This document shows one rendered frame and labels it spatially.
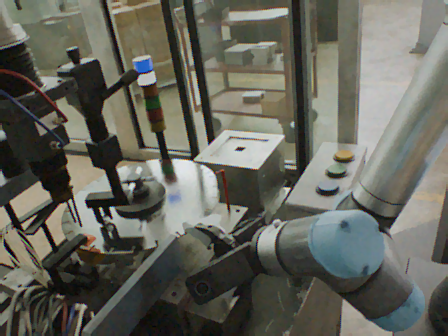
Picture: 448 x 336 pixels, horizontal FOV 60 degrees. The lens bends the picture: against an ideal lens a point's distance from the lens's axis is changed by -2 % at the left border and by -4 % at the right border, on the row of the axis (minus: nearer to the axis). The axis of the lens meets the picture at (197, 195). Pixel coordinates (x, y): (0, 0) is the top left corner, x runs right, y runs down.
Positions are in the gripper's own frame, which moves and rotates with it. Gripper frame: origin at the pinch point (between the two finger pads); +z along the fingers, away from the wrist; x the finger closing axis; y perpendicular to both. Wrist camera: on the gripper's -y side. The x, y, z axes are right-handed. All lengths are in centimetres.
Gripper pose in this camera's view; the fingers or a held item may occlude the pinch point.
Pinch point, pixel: (199, 262)
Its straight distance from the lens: 72.8
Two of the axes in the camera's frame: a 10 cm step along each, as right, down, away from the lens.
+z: -4.6, 1.7, 8.7
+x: -4.7, -8.8, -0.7
